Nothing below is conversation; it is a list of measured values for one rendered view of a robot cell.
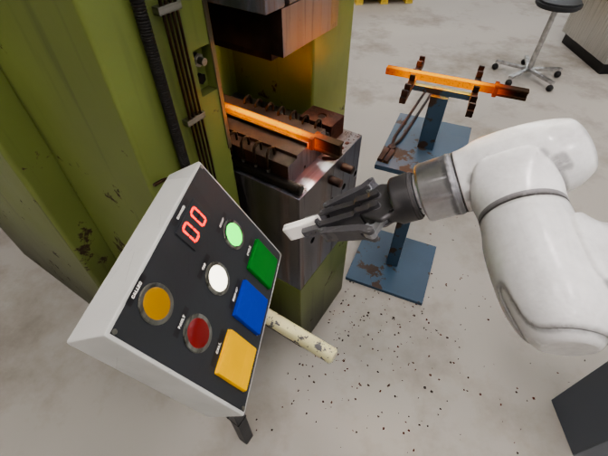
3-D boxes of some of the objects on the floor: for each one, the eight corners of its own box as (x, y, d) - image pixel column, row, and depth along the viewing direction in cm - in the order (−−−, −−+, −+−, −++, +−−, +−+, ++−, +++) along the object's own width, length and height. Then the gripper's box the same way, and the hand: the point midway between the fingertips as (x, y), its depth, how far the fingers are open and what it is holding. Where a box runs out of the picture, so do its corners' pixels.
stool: (544, 63, 373) (580, -12, 325) (574, 92, 331) (621, 12, 283) (486, 63, 373) (513, -12, 325) (509, 92, 331) (545, 12, 283)
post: (253, 435, 143) (191, 270, 64) (246, 445, 141) (174, 286, 62) (245, 429, 145) (175, 260, 66) (239, 439, 143) (157, 275, 63)
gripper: (431, 242, 53) (291, 273, 64) (423, 184, 62) (302, 220, 73) (414, 207, 49) (268, 247, 60) (409, 149, 58) (282, 194, 68)
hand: (304, 227), depth 65 cm, fingers closed
